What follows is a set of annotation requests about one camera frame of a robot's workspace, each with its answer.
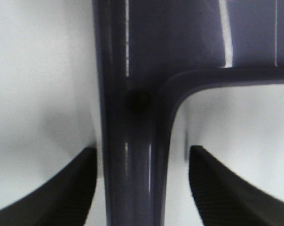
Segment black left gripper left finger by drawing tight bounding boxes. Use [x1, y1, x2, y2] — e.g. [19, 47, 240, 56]
[0, 147, 97, 226]

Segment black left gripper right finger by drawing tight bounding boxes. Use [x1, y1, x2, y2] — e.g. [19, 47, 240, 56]
[189, 145, 284, 226]

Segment purple plastic dustpan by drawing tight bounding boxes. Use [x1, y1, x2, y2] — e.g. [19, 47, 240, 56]
[93, 0, 284, 226]

